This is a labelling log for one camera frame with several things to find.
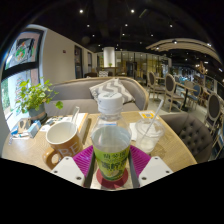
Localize grey zigzag cushion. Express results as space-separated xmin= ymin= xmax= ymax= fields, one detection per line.
xmin=88 ymin=77 xmax=136 ymax=105

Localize white printed pamphlet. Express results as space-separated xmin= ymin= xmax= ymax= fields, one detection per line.
xmin=39 ymin=114 xmax=81 ymax=133

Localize window with festive stickers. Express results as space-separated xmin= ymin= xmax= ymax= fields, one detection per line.
xmin=0 ymin=28 xmax=45 ymax=131

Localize small blue white box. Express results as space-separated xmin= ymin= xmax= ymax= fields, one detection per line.
xmin=27 ymin=119 xmax=42 ymax=139

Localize white tissue box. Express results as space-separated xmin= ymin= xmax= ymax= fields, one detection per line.
xmin=68 ymin=112 xmax=92 ymax=145

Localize ceiling spot lights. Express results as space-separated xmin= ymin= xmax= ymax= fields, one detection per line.
xmin=78 ymin=8 xmax=214 ymax=48

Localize potted green plant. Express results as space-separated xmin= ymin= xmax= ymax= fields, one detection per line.
xmin=14 ymin=77 xmax=64 ymax=122

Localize clear plastic cup with straw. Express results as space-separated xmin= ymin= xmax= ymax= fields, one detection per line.
xmin=134 ymin=98 xmax=167 ymax=155

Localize grey tufted armchair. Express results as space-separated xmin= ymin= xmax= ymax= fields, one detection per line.
xmin=159 ymin=111 xmax=214 ymax=164

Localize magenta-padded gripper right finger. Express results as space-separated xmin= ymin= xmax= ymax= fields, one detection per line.
xmin=128 ymin=144 xmax=174 ymax=188

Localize white paper napkin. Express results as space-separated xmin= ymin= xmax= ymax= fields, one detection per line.
xmin=129 ymin=122 xmax=138 ymax=142

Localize clear green-label drink bottle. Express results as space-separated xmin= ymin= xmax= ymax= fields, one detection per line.
xmin=90 ymin=91 xmax=132 ymax=183

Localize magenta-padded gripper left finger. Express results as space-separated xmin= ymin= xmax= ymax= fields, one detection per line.
xmin=50 ymin=144 xmax=96 ymax=188

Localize group of dining chairs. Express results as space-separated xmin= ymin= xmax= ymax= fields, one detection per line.
xmin=146 ymin=69 xmax=224 ymax=161

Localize brown ceramic mug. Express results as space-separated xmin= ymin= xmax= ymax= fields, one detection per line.
xmin=42 ymin=120 xmax=84 ymax=170

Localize white round column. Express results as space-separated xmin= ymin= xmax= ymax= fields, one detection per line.
xmin=102 ymin=46 xmax=117 ymax=69

